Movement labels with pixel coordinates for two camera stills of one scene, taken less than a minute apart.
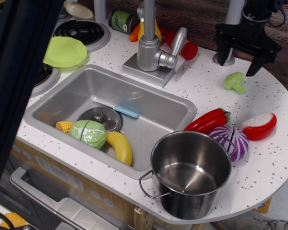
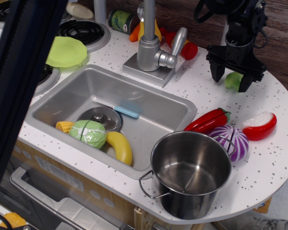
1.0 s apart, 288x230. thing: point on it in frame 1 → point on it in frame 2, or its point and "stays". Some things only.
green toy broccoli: x=234 y=81 stays
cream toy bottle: x=78 y=10 stays
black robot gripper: x=249 y=35 → x=246 y=19
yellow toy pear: x=141 y=30 stays
